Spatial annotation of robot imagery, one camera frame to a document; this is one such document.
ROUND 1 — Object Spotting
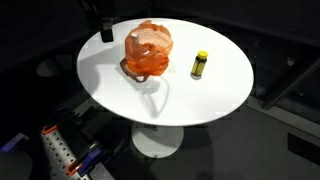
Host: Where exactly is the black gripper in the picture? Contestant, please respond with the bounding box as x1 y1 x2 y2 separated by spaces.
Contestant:
99 16 115 43

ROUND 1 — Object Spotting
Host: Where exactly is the brown medicine bottle yellow lid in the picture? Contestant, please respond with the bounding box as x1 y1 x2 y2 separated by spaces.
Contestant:
190 50 209 78

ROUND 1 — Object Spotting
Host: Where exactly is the orange plastic bag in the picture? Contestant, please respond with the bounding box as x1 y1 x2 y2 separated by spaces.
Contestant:
119 19 175 83

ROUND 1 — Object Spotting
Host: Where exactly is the grey round floor base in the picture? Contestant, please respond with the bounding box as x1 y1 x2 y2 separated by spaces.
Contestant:
35 58 65 78

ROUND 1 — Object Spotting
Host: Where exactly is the orange and blue clamp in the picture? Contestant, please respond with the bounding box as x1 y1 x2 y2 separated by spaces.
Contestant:
65 142 113 178
41 108 79 135

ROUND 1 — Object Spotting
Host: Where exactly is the perforated metal plate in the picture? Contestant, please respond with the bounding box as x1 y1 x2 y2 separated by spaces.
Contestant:
40 128 92 180

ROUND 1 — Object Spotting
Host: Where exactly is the black diagonal bar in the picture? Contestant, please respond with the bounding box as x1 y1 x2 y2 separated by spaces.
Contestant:
262 57 320 110

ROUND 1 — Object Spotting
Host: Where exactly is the white round table pedestal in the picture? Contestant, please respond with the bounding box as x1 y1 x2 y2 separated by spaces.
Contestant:
130 121 185 160

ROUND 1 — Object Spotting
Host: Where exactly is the purple clamp handle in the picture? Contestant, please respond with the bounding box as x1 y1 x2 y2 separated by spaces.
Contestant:
0 132 30 154

